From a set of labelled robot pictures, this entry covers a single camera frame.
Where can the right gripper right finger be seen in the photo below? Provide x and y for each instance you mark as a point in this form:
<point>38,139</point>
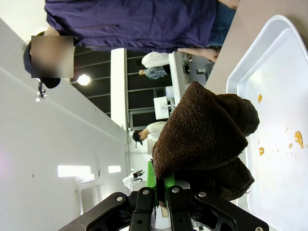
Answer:
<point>192,211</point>

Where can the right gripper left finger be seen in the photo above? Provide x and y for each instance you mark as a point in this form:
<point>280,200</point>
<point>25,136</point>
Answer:
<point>142,209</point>

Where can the dark brown towel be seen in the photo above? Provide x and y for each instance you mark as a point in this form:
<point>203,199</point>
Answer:
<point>204,132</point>

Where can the person's right forearm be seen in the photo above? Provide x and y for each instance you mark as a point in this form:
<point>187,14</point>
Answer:
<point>188,50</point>

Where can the person's right hand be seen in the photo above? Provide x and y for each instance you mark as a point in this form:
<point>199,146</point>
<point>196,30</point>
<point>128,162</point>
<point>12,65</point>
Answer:
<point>209,55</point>

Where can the person's left hand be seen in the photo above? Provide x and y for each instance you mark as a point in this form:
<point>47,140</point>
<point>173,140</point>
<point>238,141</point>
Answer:
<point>231,3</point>

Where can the short rectangular ceiling light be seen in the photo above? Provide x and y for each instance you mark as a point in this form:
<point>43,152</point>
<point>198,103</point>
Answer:
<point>114,169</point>

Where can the white ceiling air conditioner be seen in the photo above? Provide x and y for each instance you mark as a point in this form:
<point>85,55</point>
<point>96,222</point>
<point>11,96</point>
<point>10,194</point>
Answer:
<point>86,193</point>

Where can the bystander black cap white shirt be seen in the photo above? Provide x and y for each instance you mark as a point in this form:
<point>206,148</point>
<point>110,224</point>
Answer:
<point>149,132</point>

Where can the wide rectangular ceiling light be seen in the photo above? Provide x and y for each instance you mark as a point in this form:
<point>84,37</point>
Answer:
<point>73,171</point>

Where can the white sign board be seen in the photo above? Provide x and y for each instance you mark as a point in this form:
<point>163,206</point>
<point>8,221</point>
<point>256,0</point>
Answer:
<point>162,108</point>

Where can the white square column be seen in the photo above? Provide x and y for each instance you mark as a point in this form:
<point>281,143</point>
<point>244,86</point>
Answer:
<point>118,89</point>

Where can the large orange sauce blob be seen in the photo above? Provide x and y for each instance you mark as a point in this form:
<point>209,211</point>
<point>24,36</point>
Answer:
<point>299,139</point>

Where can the bystander blue patterned shirt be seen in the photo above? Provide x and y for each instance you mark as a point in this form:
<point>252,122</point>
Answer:
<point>153,72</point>

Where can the round ceiling lamp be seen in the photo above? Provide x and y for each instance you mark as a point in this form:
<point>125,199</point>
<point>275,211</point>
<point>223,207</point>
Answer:
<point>83,79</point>

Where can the bystander in white clothes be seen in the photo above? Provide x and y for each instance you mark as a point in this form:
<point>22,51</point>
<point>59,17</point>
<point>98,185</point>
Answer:
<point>155,60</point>

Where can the white plastic tray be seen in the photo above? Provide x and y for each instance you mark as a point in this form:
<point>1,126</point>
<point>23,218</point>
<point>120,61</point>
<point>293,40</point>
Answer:
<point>276,72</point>

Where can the person in navy jacket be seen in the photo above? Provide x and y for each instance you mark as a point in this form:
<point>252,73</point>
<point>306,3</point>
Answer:
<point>132,24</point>

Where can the ceiling mounted camera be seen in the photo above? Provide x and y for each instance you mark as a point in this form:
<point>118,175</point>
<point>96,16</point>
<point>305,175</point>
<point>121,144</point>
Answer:
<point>41,92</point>

